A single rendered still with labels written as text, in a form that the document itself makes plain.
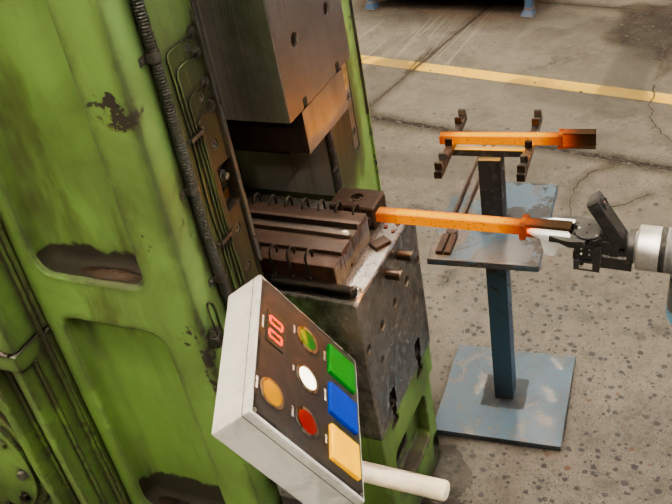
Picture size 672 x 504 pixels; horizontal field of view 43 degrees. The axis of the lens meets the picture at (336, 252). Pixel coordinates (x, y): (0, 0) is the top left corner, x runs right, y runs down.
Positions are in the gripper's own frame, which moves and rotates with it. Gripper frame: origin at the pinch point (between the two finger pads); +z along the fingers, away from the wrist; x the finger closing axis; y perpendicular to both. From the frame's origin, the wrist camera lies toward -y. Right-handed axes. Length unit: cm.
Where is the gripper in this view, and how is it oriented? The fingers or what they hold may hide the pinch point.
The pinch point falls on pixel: (534, 225)
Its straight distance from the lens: 182.1
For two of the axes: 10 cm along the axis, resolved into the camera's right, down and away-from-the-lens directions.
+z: -9.1, -1.3, 3.9
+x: 3.9, -5.8, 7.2
